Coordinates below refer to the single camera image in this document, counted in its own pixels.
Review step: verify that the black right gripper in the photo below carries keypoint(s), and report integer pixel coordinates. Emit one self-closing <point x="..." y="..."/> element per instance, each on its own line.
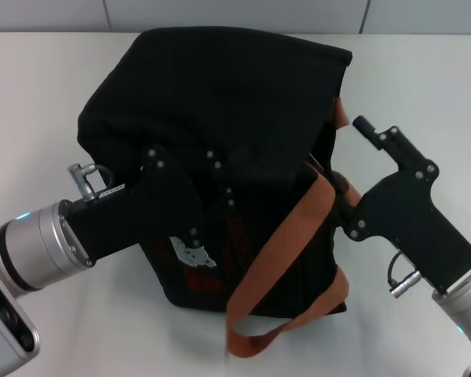
<point x="408" y="220"/>

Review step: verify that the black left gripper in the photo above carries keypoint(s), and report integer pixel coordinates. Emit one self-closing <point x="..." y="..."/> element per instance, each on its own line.
<point x="149" y="208"/>

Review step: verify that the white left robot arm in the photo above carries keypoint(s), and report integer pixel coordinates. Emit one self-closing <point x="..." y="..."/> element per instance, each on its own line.
<point x="31" y="243"/>

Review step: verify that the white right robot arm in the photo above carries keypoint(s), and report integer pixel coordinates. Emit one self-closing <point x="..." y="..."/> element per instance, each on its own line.
<point x="465" y="310"/>

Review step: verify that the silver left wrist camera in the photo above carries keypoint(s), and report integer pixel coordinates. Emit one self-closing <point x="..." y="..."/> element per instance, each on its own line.
<point x="8" y="318"/>

